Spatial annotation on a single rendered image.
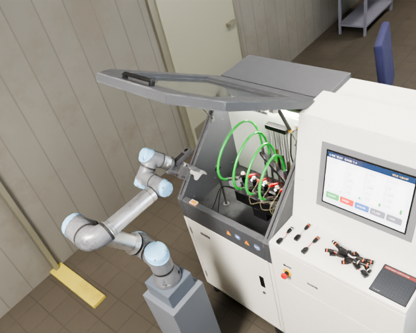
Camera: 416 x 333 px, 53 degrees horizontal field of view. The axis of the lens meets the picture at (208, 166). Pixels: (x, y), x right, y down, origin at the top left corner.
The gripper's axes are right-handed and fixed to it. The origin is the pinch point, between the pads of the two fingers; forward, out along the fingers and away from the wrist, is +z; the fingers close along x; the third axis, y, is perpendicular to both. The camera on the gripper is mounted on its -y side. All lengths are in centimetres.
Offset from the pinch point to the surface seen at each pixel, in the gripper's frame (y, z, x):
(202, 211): 23.7, 22.1, -16.7
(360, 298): 25, 54, 77
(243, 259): 42, 50, 2
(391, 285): 14, 57, 86
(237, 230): 23.9, 30.6, 8.8
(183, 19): -115, 42, -186
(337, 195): -14, 42, 53
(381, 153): -37, 32, 73
